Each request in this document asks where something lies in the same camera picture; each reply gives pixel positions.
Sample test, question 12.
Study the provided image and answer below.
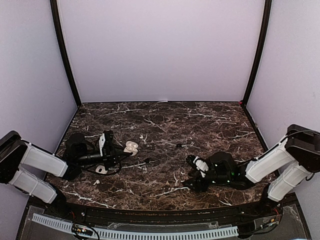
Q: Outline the white charging case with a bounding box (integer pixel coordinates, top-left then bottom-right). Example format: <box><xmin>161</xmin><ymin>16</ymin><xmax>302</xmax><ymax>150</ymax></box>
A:
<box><xmin>123</xmin><ymin>141</ymin><xmax>139</xmax><ymax>156</ymax></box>
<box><xmin>95</xmin><ymin>165</ymin><xmax>108</xmax><ymax>175</ymax></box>

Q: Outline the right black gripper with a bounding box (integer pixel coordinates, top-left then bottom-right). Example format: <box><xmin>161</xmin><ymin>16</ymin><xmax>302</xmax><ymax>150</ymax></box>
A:
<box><xmin>182</xmin><ymin>169</ymin><xmax>232</xmax><ymax>193</ymax></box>

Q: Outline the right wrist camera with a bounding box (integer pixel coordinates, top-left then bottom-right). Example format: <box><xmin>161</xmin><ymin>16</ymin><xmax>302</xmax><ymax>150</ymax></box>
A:
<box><xmin>185</xmin><ymin>155</ymin><xmax>210</xmax><ymax>178</ymax></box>

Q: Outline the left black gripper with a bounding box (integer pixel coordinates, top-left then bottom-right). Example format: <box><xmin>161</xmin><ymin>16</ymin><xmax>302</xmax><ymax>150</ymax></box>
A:
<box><xmin>76</xmin><ymin>143</ymin><xmax>130</xmax><ymax>171</ymax></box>

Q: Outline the black front rail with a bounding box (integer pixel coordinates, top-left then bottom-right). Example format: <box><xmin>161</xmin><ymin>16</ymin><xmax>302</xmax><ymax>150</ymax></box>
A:
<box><xmin>67</xmin><ymin>202</ymin><xmax>260</xmax><ymax>224</ymax></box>

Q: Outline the white slotted cable duct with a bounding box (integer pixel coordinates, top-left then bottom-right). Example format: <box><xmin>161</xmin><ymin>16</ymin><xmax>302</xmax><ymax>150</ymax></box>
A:
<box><xmin>31</xmin><ymin>213</ymin><xmax>239</xmax><ymax>240</ymax></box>

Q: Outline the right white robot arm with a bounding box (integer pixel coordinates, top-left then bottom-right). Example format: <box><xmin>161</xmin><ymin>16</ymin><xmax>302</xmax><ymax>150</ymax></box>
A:
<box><xmin>182</xmin><ymin>124</ymin><xmax>320</xmax><ymax>217</ymax></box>

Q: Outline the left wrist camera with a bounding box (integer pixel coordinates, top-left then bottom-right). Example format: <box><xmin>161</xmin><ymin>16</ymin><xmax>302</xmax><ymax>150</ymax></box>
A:
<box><xmin>98</xmin><ymin>130</ymin><xmax>114</xmax><ymax>157</ymax></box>

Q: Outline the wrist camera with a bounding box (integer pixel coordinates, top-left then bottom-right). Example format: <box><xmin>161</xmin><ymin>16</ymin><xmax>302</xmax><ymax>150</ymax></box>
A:
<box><xmin>98</xmin><ymin>130</ymin><xmax>114</xmax><ymax>157</ymax></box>
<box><xmin>185</xmin><ymin>155</ymin><xmax>210</xmax><ymax>178</ymax></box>

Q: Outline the left black frame post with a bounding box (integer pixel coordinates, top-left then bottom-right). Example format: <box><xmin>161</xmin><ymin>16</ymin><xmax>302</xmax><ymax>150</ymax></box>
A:
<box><xmin>49</xmin><ymin>0</ymin><xmax>82</xmax><ymax>108</ymax></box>

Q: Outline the black frame post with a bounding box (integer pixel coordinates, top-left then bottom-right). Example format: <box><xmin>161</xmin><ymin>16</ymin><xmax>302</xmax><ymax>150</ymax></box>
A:
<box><xmin>241</xmin><ymin>0</ymin><xmax>272</xmax><ymax>108</ymax></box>
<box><xmin>49</xmin><ymin>0</ymin><xmax>82</xmax><ymax>108</ymax></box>

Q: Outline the right black frame post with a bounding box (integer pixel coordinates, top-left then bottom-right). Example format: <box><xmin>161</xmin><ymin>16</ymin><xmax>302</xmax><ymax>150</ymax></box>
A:
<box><xmin>241</xmin><ymin>0</ymin><xmax>272</xmax><ymax>108</ymax></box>

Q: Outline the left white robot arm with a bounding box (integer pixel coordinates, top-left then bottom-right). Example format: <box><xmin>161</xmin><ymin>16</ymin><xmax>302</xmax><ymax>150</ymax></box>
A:
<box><xmin>0</xmin><ymin>130</ymin><xmax>139</xmax><ymax>218</ymax></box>

